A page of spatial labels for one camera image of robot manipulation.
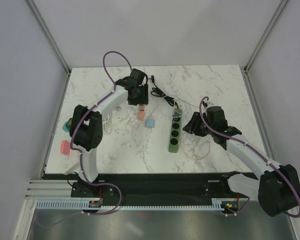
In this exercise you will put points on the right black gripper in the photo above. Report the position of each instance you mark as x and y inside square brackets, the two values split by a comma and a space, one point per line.
[190, 127]

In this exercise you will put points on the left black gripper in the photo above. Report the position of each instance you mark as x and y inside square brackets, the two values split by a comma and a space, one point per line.
[144, 99]

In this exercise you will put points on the blue USB charger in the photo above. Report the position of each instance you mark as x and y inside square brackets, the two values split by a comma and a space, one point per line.
[150, 123]

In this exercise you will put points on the green power strip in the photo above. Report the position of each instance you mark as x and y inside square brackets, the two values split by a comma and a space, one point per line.
[175, 132]

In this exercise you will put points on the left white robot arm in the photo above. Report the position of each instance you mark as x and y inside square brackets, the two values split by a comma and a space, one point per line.
[86, 130]

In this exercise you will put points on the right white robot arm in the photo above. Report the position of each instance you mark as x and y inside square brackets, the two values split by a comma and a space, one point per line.
[276, 186]

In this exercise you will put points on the pink plug adapter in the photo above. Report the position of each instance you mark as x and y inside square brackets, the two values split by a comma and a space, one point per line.
[65, 147]

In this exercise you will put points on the teal block with orange top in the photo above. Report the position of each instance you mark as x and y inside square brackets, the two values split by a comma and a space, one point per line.
[67, 125]

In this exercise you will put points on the white power strip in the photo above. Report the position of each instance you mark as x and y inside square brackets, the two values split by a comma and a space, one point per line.
[69, 163]

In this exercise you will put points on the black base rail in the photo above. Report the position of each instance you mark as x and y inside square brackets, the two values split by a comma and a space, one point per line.
[156, 188]

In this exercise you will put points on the white slotted cable duct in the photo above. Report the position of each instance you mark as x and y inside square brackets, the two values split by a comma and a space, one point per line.
[93, 204]

